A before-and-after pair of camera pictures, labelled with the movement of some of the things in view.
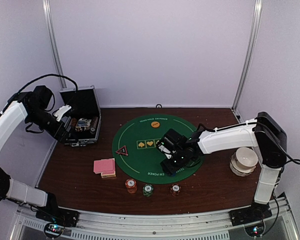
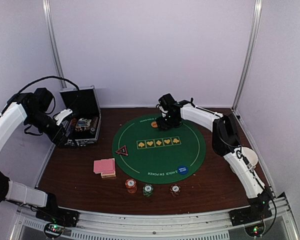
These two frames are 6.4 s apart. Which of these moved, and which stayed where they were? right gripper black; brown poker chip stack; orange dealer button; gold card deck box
Moved: right gripper black
Stayed: gold card deck box; brown poker chip stack; orange dealer button
